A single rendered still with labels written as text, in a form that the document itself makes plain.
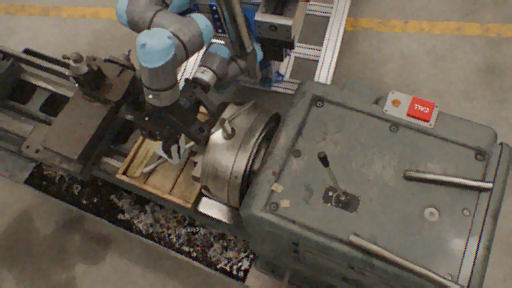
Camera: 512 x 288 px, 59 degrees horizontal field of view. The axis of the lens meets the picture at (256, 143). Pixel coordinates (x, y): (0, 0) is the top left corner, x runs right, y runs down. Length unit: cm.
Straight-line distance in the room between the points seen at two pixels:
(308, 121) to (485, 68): 196
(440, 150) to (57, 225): 210
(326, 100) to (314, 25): 156
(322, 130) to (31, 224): 198
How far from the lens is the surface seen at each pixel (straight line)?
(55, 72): 206
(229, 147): 123
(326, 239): 111
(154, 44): 91
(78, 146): 168
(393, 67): 291
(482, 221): 120
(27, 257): 277
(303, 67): 260
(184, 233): 186
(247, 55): 161
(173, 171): 162
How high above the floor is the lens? 232
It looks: 63 degrees down
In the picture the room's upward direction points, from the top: 11 degrees counter-clockwise
